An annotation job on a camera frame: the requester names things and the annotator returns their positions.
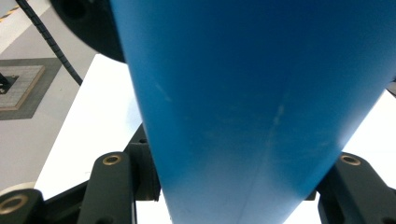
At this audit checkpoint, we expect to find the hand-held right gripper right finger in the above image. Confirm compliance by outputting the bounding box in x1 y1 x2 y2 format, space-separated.
304 189 318 202

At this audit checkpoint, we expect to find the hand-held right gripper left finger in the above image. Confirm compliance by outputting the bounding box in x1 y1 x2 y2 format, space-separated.
123 123 162 203

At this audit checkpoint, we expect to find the blue bottle with white cap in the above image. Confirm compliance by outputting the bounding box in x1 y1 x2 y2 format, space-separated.
109 0 396 224

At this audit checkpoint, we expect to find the gray floor mat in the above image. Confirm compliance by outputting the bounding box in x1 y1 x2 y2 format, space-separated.
0 57 63 121

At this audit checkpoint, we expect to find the black round object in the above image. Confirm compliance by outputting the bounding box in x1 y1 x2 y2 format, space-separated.
49 0 126 63

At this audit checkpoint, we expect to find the black stand base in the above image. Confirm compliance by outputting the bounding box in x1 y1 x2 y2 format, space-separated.
0 72 19 95

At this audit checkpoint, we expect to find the black corrugated right gripper cable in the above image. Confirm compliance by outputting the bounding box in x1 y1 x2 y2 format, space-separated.
14 0 84 87

